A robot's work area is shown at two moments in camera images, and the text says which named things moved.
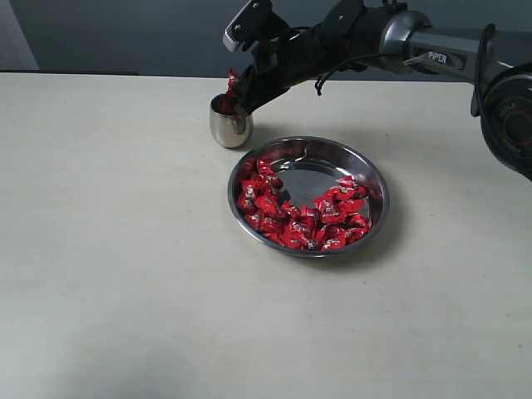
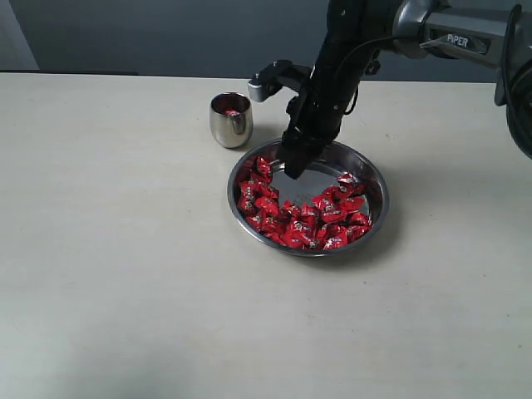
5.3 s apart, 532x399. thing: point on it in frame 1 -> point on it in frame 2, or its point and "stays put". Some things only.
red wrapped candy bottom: x=298 y=241 stays put
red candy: x=302 y=228 stays put
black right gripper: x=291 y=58 -> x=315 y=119
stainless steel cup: x=230 y=126 stays put
